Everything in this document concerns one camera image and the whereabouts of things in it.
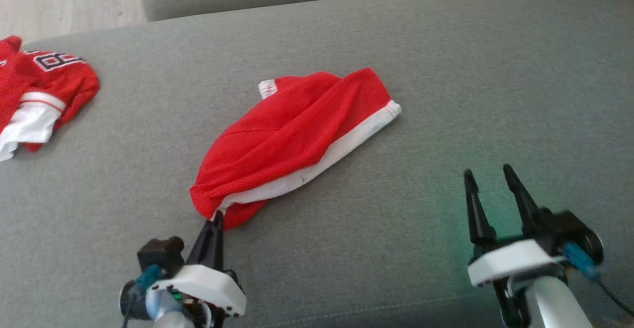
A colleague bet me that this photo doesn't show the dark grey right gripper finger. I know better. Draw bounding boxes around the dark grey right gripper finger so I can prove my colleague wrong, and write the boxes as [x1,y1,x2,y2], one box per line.
[503,164,553,237]
[464,169,496,245]

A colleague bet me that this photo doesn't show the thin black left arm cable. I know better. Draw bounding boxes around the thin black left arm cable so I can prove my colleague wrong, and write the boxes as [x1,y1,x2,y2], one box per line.
[121,293,138,328]

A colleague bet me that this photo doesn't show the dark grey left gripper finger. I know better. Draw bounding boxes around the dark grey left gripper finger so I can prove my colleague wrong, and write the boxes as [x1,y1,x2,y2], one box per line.
[212,212,224,269]
[186,214,217,268]

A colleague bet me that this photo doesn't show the grey sofa seat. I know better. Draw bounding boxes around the grey sofa seat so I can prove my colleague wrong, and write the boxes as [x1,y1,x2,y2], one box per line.
[0,0,634,328]

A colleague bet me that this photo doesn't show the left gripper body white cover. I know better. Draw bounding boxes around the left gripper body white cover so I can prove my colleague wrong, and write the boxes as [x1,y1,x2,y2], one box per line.
[146,265,247,328]

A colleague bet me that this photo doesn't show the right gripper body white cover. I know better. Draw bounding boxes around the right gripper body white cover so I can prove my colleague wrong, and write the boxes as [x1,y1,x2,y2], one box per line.
[468,239,565,328]

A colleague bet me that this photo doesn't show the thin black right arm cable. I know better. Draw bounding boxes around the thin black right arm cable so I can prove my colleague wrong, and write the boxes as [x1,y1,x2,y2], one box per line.
[594,276,634,316]

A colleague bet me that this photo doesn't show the teal cable connector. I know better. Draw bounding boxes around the teal cable connector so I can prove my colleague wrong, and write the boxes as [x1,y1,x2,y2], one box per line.
[134,264,164,290]
[562,241,600,281]

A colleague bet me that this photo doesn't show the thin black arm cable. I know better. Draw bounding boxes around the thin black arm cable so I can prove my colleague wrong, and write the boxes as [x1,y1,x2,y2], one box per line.
[121,293,138,328]
[594,276,634,316]

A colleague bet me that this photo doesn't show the red shorts white trim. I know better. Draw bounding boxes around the red shorts white trim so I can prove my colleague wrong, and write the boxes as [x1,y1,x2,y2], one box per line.
[190,67,402,231]

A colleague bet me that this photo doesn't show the red jersey with number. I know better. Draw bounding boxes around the red jersey with number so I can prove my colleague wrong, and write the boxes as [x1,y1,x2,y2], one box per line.
[0,36,101,163]

